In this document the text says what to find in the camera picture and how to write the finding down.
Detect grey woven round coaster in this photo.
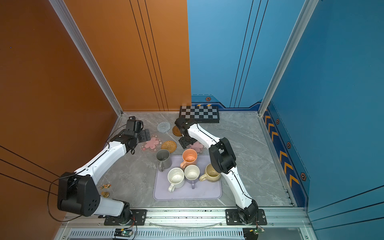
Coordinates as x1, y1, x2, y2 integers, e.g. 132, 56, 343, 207
157, 122, 171, 133

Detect brown wooden round coaster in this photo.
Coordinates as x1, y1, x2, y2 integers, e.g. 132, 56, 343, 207
172, 126, 183, 137

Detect pink flower coaster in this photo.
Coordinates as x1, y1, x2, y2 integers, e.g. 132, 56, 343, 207
190, 142, 205, 154
141, 135, 163, 153

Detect white mug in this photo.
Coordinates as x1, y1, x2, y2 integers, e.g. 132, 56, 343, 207
167, 168, 185, 193

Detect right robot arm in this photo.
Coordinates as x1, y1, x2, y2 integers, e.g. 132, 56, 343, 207
175, 117, 259, 225

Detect small brass objects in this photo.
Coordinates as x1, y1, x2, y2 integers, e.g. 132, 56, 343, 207
100, 184, 112, 198

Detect circuit board right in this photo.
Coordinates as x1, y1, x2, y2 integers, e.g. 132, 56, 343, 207
243, 228, 262, 240

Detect lavender mug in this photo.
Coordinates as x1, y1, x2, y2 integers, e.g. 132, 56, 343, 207
184, 165, 200, 190

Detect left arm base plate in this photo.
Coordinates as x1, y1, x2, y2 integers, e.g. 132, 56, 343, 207
104, 209, 147, 227

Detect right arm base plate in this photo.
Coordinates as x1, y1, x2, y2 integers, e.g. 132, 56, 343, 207
225, 209, 268, 226

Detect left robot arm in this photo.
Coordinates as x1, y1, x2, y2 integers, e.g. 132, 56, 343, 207
57, 116, 150, 225

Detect black white chessboard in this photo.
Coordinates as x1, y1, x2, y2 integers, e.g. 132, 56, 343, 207
179, 105, 220, 123

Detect yellow rattan round coaster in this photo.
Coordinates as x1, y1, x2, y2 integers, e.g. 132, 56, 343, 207
161, 141, 177, 153

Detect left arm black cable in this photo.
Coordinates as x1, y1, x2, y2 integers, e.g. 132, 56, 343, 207
46, 124, 128, 223

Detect green circuit board left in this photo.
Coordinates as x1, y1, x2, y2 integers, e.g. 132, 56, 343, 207
114, 228, 134, 239

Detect lavender silicone tray mat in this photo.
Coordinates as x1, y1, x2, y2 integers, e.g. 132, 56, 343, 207
154, 155, 222, 201

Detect aluminium front rail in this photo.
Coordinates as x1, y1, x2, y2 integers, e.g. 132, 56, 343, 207
54, 207, 317, 240

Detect grey mug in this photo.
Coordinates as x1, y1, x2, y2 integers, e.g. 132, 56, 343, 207
156, 149, 172, 172

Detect yellow mug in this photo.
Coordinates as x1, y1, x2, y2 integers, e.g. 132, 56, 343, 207
199, 164, 221, 183

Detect orange mug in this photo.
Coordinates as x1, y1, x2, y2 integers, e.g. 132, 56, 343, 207
180, 149, 198, 170

